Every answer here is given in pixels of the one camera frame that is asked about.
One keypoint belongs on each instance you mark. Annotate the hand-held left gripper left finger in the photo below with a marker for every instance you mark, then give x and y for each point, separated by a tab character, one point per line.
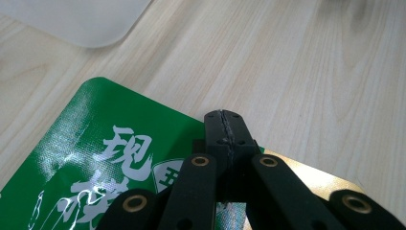
214	131

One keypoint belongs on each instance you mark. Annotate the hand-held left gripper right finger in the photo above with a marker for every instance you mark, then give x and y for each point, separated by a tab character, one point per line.
239	137

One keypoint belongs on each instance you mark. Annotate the green braised meat food packet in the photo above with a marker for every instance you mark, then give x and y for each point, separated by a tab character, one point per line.
95	127

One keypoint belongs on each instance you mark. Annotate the clear plastic container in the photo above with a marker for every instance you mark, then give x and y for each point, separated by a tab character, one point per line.
79	19

